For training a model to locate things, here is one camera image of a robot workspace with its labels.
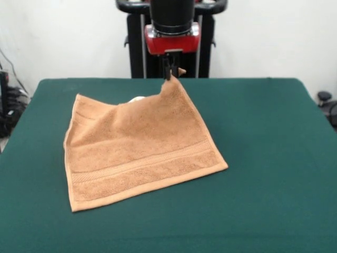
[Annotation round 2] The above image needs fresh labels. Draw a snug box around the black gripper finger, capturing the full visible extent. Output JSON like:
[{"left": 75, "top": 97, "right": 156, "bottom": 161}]
[
  {"left": 171, "top": 52, "right": 181, "bottom": 78},
  {"left": 162, "top": 54, "right": 172, "bottom": 81}
]

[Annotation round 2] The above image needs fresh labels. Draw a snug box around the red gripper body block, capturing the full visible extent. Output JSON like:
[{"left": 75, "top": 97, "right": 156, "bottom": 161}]
[{"left": 144, "top": 23, "right": 202, "bottom": 56}]

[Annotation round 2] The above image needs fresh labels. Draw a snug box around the tan terry towel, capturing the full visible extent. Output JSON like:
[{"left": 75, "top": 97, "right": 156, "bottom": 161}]
[{"left": 64, "top": 67, "right": 229, "bottom": 213}]

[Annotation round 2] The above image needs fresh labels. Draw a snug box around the gray stand base black knob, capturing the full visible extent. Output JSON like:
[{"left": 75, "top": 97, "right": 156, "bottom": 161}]
[{"left": 316, "top": 91, "right": 337, "bottom": 124}]

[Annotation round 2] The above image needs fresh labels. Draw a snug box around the dark green table cloth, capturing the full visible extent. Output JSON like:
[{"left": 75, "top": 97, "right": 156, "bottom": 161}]
[{"left": 0, "top": 77, "right": 337, "bottom": 253}]

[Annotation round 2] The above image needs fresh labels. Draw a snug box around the black box with red light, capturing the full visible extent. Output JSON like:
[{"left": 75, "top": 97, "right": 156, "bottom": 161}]
[{"left": 0, "top": 70, "right": 11, "bottom": 118}]

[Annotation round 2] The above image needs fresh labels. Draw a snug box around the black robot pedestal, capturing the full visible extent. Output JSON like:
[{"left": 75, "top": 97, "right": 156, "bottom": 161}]
[{"left": 115, "top": 0, "right": 229, "bottom": 79}]

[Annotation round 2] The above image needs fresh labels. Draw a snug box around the black cable bundle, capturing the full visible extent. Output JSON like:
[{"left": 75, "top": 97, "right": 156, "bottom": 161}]
[{"left": 0, "top": 86, "right": 30, "bottom": 138}]

